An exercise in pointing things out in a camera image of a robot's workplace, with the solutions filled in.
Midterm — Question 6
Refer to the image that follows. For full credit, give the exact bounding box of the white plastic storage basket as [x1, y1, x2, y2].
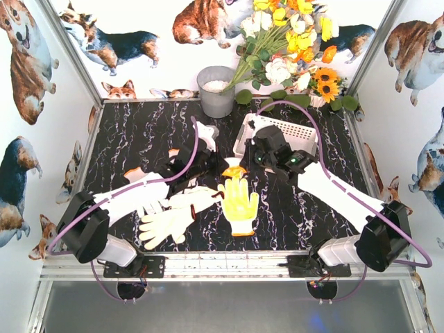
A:
[232, 112, 320, 164]

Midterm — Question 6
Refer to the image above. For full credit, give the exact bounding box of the yellow dotted knit glove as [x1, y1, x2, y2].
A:
[222, 157, 247, 179]

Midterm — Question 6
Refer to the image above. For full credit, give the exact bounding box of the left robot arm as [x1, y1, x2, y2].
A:
[58, 141, 228, 267]

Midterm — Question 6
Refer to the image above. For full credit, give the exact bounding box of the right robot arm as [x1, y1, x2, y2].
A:
[243, 125, 410, 272]

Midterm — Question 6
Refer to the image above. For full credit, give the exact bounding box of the cream leather glove rear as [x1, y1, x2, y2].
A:
[168, 186, 224, 212]

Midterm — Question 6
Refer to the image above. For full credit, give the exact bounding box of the cream leather glove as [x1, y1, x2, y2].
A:
[139, 205, 196, 250]
[168, 186, 224, 212]

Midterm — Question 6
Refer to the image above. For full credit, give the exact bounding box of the white knit glove upper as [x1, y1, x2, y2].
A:
[168, 148, 180, 164]

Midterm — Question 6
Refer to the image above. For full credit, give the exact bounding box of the white knit glove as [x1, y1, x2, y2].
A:
[125, 167, 169, 218]
[168, 148, 180, 164]

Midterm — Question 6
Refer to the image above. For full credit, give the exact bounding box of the white knit glove left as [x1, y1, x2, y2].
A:
[125, 167, 169, 218]

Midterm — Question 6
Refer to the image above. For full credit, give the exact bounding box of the cream leather glove front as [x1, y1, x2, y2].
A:
[139, 205, 196, 250]

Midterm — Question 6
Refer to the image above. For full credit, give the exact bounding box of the grey metal bucket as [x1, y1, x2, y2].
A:
[196, 66, 235, 119]

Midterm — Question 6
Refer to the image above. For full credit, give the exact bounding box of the sunflower pot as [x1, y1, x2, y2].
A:
[308, 67, 347, 108]

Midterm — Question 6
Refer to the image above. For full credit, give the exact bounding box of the artificial flower bouquet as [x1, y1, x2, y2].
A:
[227, 1, 339, 91]

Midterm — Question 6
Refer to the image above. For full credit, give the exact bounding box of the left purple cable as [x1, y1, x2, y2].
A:
[46, 117, 200, 302]

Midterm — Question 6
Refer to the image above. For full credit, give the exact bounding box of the purple cable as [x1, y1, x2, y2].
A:
[257, 100, 434, 302]
[46, 117, 200, 302]

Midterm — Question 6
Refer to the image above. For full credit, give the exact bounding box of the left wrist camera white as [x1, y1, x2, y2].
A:
[196, 121, 219, 151]

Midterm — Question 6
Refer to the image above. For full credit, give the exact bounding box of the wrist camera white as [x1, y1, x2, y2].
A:
[247, 119, 260, 130]
[196, 121, 219, 151]

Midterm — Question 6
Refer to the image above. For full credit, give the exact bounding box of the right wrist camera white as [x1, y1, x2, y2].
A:
[247, 119, 260, 130]

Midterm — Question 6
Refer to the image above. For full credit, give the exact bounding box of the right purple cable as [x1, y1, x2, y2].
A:
[257, 100, 434, 302]

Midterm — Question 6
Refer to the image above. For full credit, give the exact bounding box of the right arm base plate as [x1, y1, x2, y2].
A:
[287, 255, 352, 278]

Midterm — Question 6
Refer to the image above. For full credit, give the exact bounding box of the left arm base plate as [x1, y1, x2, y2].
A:
[103, 255, 166, 278]

